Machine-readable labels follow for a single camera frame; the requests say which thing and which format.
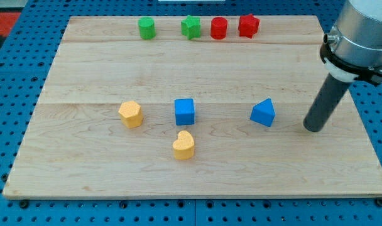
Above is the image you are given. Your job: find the blue triangle block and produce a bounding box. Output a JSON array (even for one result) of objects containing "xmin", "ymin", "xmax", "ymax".
[{"xmin": 249, "ymin": 99, "xmax": 276, "ymax": 127}]

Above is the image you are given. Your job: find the yellow hexagon block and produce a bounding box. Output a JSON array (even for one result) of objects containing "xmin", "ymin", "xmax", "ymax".
[{"xmin": 118, "ymin": 100, "xmax": 143, "ymax": 129}]

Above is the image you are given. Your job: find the green cylinder block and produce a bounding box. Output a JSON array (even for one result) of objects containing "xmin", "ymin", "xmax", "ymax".
[{"xmin": 138, "ymin": 16, "xmax": 156, "ymax": 40}]

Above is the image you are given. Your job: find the wooden board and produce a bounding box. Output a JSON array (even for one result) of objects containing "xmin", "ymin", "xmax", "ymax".
[{"xmin": 3, "ymin": 16, "xmax": 382, "ymax": 200}]

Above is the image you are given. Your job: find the green star block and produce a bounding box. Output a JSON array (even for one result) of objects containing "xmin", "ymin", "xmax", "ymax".
[{"xmin": 181, "ymin": 15, "xmax": 201, "ymax": 40}]

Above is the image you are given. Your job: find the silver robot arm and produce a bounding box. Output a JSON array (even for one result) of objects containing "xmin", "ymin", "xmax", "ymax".
[{"xmin": 320, "ymin": 0, "xmax": 382, "ymax": 86}]

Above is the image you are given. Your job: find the red star block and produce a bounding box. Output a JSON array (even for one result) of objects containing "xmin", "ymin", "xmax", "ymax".
[{"xmin": 238, "ymin": 14, "xmax": 260, "ymax": 39}]

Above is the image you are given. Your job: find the blue cube block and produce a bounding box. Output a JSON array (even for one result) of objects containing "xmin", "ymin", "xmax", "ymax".
[{"xmin": 174, "ymin": 99, "xmax": 195, "ymax": 126}]

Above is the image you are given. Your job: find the red cylinder block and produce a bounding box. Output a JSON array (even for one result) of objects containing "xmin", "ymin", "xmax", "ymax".
[{"xmin": 210, "ymin": 16, "xmax": 228, "ymax": 40}]

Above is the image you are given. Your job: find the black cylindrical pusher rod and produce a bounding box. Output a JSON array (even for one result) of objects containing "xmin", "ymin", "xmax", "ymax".
[{"xmin": 303, "ymin": 73, "xmax": 351, "ymax": 132}]

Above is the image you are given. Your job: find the yellow heart block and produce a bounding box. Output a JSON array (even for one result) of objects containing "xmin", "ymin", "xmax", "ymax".
[{"xmin": 172, "ymin": 131, "xmax": 195, "ymax": 160}]

